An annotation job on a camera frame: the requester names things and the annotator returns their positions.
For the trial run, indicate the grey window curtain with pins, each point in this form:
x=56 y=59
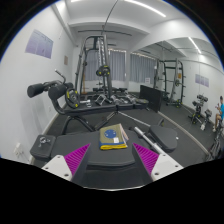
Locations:
x=142 y=68
x=118 y=65

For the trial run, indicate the purple wall poster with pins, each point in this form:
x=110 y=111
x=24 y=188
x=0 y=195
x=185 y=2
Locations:
x=39 y=44

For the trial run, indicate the black bench with roller pads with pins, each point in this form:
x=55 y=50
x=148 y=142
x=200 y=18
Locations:
x=100 y=108

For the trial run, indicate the black and yellow weight plate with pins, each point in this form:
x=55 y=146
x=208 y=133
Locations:
x=72 y=98

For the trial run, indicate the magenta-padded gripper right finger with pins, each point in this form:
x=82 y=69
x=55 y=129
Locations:
x=146 y=158

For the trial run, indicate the long ceiling light strip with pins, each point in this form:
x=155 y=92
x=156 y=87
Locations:
x=146 y=7

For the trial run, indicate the black upright padded block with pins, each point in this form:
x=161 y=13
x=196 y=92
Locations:
x=151 y=98

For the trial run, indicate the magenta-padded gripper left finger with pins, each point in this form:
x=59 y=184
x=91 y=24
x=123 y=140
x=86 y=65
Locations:
x=77 y=158

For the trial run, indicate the white wall socket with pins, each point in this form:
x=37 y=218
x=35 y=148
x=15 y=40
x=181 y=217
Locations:
x=18 y=150

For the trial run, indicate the metal spring collar clip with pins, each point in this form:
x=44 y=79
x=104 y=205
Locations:
x=44 y=141

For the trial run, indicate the patterned blue and olive towel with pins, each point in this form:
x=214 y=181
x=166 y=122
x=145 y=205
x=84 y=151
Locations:
x=111 y=140

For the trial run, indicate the person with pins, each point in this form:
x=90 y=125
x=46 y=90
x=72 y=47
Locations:
x=220 y=111

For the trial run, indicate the small wall panel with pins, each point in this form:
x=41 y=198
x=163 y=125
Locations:
x=66 y=60

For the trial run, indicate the silver barbell bar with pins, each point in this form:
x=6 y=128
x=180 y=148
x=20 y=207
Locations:
x=148 y=140

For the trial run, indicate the black padded seat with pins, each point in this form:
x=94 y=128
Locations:
x=165 y=136

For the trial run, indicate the black padded weight bench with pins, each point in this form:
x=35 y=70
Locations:
x=80 y=143

